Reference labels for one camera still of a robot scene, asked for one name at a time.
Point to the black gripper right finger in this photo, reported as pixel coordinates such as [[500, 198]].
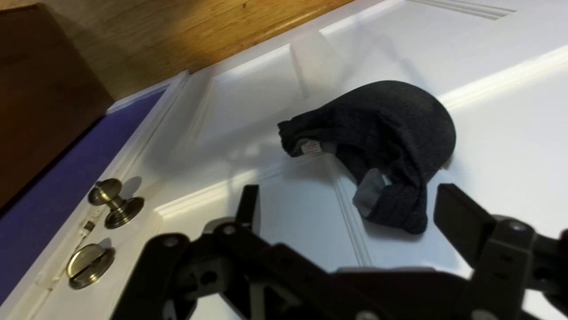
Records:
[[503, 260]]

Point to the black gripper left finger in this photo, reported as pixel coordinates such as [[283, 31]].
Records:
[[237, 267]]

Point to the white panel door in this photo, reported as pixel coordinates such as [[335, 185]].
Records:
[[295, 118]]

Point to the brown wooden cabinet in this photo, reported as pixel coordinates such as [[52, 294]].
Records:
[[42, 100]]

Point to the dark door knob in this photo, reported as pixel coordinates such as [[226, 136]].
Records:
[[90, 267]]

